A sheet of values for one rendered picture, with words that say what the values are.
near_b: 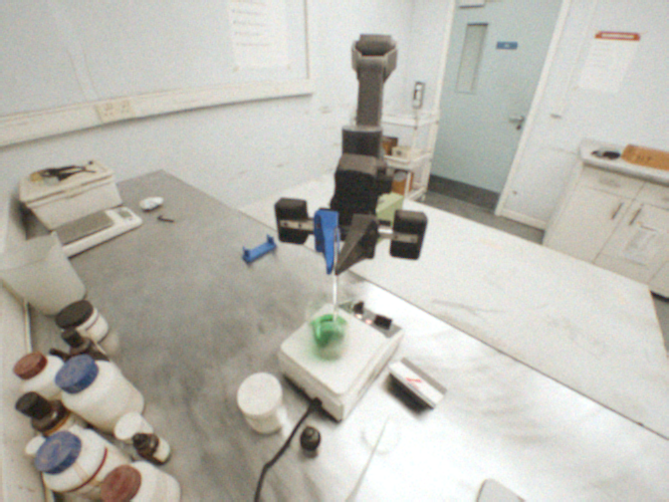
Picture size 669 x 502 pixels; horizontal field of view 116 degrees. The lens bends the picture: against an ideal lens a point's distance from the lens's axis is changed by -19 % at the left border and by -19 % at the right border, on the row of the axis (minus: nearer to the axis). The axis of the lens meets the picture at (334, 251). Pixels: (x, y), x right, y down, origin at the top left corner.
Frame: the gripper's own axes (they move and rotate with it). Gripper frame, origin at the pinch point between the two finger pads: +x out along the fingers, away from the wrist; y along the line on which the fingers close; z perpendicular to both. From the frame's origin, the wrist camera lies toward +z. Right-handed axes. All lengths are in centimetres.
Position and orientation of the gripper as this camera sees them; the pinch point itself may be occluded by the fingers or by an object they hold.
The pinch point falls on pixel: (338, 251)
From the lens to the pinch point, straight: 28.6
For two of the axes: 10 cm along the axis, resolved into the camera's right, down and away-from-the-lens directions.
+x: -2.2, 5.8, -7.9
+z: 0.0, -8.1, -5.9
